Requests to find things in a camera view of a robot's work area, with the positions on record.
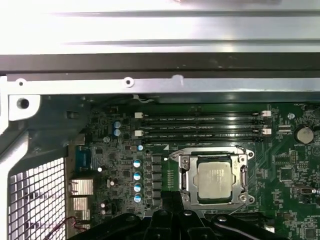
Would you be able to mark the metal socket cover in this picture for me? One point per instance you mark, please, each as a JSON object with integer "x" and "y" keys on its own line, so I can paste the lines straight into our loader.
{"x": 192, "y": 162}

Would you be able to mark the silver USB port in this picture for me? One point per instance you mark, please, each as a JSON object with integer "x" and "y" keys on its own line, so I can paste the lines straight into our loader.
{"x": 306, "y": 190}

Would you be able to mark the blue rear port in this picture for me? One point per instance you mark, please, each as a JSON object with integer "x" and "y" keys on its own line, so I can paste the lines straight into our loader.
{"x": 85, "y": 160}

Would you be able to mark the round coin battery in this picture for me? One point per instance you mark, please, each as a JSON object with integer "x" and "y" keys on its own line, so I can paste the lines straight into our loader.
{"x": 305, "y": 135}

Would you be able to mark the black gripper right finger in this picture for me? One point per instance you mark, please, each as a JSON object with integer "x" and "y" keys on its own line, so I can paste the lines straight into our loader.
{"x": 178, "y": 202}

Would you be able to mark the RAM slot white clips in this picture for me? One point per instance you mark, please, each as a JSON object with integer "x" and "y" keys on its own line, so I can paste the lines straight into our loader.
{"x": 200, "y": 116}
{"x": 200, "y": 130}

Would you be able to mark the CPU socket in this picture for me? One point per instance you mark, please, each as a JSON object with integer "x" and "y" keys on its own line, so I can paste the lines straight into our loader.
{"x": 250, "y": 155}

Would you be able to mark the silver CPU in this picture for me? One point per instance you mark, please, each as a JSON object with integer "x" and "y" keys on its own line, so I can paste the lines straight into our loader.
{"x": 217, "y": 180}

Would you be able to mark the RAM slot black clips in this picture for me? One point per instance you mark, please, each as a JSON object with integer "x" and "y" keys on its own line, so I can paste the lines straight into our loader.
{"x": 200, "y": 137}
{"x": 200, "y": 122}

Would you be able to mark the green motherboard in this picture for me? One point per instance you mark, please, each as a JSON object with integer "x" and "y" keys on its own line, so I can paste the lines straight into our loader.
{"x": 275, "y": 175}

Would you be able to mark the black PC case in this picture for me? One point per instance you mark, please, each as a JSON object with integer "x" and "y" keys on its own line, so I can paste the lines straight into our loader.
{"x": 150, "y": 65}

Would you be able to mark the silver port block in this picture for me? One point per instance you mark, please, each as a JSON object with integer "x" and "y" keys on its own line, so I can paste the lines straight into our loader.
{"x": 80, "y": 208}
{"x": 82, "y": 187}

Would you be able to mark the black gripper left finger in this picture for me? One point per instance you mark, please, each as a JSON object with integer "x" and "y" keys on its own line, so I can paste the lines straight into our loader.
{"x": 167, "y": 200}

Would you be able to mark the metal locking lever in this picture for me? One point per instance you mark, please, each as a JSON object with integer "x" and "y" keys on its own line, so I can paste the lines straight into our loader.
{"x": 207, "y": 151}

